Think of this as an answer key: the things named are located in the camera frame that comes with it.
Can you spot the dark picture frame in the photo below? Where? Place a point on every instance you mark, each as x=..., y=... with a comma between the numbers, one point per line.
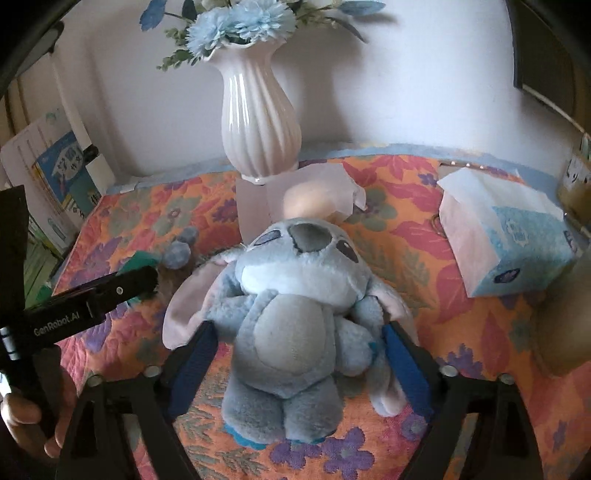
x=549, y=55

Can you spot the white ribbed vase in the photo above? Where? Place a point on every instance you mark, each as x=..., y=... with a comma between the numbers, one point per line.
x=258, y=124

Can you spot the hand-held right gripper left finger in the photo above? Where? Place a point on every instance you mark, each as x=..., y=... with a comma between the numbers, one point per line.
x=194, y=364

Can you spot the white tube with black band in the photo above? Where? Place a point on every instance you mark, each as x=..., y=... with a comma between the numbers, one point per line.
x=78, y=106

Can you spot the beige blurred object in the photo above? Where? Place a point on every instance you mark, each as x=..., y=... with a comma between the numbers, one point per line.
x=565, y=323

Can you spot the brown plush with blue pompoms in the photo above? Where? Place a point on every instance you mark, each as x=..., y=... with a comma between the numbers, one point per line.
x=178, y=251

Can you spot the floral blanket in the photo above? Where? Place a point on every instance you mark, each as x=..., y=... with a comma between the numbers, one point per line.
x=461, y=332

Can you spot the person's left hand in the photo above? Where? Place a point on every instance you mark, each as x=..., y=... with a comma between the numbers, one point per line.
x=21, y=417

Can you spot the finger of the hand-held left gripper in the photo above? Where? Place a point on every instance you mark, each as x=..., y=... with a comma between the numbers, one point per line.
x=124, y=288

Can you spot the blue white tissue box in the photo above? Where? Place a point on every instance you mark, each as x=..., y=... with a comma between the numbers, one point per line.
x=517, y=240

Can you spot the green cloth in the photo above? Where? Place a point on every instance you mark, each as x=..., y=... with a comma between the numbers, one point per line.
x=138, y=262

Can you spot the blue plush toy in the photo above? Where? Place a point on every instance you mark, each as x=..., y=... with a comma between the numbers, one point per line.
x=286, y=332

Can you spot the row of books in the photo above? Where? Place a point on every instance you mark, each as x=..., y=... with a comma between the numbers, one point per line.
x=51, y=175

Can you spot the blue artificial flowers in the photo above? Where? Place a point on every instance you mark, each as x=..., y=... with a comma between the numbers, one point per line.
x=240, y=23

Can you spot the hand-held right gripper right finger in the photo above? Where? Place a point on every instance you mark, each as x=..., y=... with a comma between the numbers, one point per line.
x=406, y=369

